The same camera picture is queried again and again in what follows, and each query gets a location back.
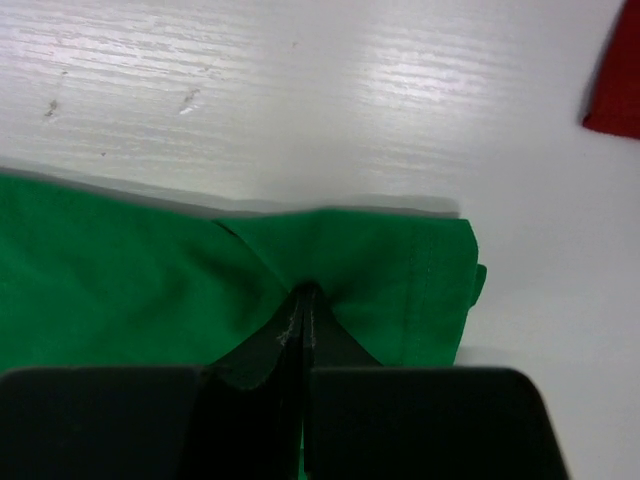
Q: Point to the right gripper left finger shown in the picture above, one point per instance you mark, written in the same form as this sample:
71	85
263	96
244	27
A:
237	418

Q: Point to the green t shirt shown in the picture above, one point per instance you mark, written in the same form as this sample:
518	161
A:
90	280

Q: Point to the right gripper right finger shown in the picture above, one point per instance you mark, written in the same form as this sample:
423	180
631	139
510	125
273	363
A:
364	420

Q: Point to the red t shirt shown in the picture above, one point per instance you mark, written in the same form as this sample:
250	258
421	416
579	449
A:
614	105

